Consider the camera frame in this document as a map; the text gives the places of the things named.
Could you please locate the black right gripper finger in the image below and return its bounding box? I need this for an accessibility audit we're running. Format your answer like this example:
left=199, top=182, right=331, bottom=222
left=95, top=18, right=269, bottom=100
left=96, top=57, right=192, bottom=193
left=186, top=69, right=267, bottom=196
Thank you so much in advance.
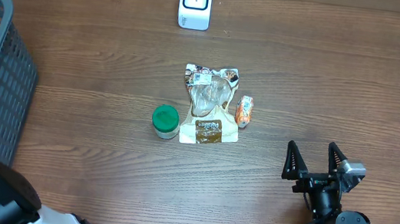
left=328, top=142, right=350, bottom=191
left=281, top=140, right=309, bottom=180

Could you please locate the orange snack packet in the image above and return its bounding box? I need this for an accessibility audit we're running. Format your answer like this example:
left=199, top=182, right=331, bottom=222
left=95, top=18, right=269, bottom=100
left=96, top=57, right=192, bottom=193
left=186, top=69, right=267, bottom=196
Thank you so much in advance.
left=235, top=95, right=254, bottom=128

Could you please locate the clear brown snack bag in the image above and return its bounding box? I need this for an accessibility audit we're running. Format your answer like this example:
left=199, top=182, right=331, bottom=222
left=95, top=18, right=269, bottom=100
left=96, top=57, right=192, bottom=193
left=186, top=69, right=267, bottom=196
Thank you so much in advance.
left=179, top=64, right=240, bottom=144

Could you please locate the green lid plastic jar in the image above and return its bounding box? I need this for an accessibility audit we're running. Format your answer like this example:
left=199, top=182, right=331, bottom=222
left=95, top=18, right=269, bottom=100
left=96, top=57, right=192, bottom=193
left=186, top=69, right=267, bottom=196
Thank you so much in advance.
left=151, top=105, right=180, bottom=140

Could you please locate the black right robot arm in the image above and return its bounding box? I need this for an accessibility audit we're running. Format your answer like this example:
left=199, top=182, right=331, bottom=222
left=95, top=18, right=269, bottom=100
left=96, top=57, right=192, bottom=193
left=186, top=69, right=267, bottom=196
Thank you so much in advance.
left=281, top=140, right=371, bottom=224

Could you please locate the white barcode scanner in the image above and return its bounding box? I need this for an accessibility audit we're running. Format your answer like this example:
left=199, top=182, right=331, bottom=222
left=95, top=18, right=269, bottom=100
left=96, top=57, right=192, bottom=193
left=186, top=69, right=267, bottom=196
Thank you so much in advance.
left=177, top=0, right=213, bottom=31

